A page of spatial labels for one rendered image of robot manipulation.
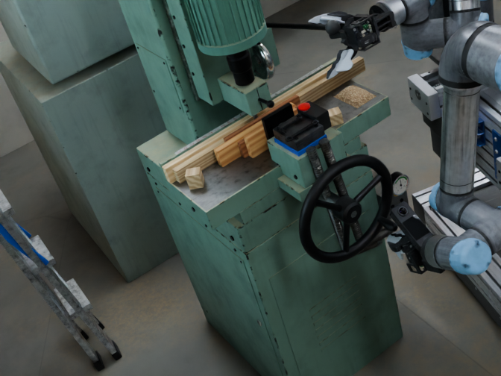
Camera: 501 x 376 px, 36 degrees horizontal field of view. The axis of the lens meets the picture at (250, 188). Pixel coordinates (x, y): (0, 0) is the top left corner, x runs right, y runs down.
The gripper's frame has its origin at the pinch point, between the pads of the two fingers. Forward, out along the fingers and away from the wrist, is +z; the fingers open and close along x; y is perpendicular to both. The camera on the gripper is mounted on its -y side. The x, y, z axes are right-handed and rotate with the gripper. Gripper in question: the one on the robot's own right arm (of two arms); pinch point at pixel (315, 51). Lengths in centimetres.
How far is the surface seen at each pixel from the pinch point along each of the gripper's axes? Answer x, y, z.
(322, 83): 16.3, -18.8, -10.0
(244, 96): 6.4, -13.7, 15.8
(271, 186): 27.6, -5.2, 21.4
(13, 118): 48, -258, 36
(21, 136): 58, -260, 36
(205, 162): 19.0, -19.3, 30.2
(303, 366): 93, -18, 27
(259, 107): 10.9, -13.6, 12.7
